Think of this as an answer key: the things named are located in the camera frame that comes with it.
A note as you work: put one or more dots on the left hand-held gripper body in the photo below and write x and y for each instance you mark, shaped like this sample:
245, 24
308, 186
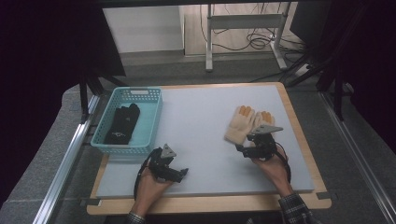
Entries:
162, 161

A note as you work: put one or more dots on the grey table mat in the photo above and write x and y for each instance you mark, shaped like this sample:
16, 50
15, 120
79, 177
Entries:
202, 130

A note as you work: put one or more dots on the person's right hand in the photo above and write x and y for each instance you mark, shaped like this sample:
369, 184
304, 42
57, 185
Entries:
274, 171

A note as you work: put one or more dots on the white metal desk frame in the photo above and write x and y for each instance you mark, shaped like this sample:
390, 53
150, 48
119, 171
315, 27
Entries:
243, 21

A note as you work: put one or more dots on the aluminium rail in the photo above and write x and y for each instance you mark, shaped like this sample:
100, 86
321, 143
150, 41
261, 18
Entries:
65, 161
358, 155

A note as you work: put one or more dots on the teal plastic basket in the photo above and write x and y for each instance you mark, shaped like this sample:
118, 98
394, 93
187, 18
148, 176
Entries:
146, 124

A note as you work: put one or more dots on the black glove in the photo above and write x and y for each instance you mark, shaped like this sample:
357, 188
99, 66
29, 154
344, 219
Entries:
129, 116
116, 133

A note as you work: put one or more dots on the person's left hand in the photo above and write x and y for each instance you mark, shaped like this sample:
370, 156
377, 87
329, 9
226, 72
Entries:
151, 189

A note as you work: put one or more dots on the beige glove with orange fingertips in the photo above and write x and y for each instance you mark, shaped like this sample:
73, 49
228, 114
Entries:
264, 119
241, 124

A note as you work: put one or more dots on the white cabinet panel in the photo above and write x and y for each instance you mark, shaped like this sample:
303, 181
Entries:
143, 28

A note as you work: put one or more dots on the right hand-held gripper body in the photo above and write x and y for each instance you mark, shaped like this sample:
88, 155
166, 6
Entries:
264, 143

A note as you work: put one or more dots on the black metal stand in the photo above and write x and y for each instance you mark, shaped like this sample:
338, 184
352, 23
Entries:
90, 87
330, 68

